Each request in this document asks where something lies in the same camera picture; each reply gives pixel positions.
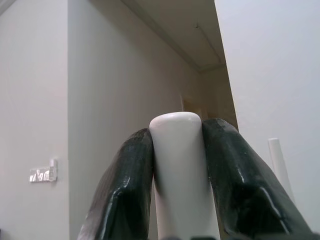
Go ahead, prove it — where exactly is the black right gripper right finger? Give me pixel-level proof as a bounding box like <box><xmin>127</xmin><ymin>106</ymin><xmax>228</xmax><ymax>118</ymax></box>
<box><xmin>200</xmin><ymin>117</ymin><xmax>314</xmax><ymax>240</ymax></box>

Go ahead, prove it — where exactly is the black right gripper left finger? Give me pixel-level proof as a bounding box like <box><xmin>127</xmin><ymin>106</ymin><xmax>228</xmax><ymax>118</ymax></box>
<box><xmin>77</xmin><ymin>127</ymin><xmax>154</xmax><ymax>240</ymax></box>

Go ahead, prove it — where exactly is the white plastic table leg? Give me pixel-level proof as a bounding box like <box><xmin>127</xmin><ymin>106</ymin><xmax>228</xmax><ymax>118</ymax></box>
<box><xmin>267</xmin><ymin>137</ymin><xmax>296</xmax><ymax>206</ymax></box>
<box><xmin>148</xmin><ymin>111</ymin><xmax>221</xmax><ymax>240</ymax></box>

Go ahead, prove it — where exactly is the white wall switch panel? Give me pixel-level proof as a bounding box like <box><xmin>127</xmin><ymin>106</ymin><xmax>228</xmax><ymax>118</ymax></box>
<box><xmin>28</xmin><ymin>158</ymin><xmax>59</xmax><ymax>184</ymax></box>

